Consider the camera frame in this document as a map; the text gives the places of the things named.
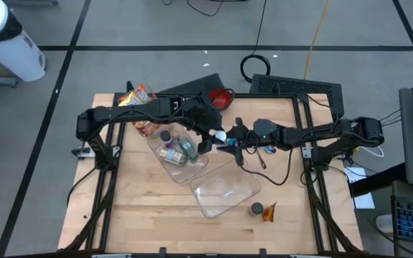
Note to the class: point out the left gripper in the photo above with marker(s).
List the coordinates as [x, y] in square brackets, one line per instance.
[201, 114]

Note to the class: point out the tan lid brown jar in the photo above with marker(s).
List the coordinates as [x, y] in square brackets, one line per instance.
[172, 156]

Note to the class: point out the grey keyboard desk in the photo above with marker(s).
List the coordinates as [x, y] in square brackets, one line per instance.
[407, 190]

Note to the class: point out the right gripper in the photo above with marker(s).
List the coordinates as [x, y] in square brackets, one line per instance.
[264, 130]

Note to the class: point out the green lid spice jar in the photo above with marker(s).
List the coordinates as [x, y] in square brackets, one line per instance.
[188, 146]

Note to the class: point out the small brown sauce packet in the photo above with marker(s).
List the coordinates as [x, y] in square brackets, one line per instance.
[269, 213]

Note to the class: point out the black angled panel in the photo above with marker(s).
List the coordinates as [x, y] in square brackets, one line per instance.
[199, 84]

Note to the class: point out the white lid spice jar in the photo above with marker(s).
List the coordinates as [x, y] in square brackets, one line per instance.
[221, 136]

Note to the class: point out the yellow snack packet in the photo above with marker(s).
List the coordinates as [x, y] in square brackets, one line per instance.
[127, 100]

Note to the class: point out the purple label spice jar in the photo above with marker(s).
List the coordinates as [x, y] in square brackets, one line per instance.
[165, 136]

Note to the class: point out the green white noodle packet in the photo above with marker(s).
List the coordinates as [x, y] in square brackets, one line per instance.
[136, 100]

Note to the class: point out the black metal spoon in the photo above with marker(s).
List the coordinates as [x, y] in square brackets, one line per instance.
[262, 161]

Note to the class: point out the black aluminium table frame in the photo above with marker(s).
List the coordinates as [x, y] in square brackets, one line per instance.
[264, 95]

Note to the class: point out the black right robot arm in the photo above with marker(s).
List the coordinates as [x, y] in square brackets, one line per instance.
[317, 134]

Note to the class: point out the white paper sheet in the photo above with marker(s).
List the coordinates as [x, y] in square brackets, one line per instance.
[366, 201]

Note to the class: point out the red and black bowl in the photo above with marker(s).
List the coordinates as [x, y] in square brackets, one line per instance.
[222, 102]

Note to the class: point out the clear plastic bin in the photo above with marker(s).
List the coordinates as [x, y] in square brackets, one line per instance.
[224, 193]
[185, 172]
[167, 124]

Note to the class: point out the colourful snack packet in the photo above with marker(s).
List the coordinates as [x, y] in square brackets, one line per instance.
[142, 93]

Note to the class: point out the white trash can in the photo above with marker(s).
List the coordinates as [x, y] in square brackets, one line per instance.
[13, 57]

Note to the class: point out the small cork lid jar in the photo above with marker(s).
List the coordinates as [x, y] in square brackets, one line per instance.
[176, 135]

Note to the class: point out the white computer mouse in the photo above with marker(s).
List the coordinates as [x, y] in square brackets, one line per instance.
[384, 224]

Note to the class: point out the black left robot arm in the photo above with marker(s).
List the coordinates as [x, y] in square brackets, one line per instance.
[138, 109]

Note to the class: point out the orange label spice jar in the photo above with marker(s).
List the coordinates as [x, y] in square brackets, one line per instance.
[256, 208]

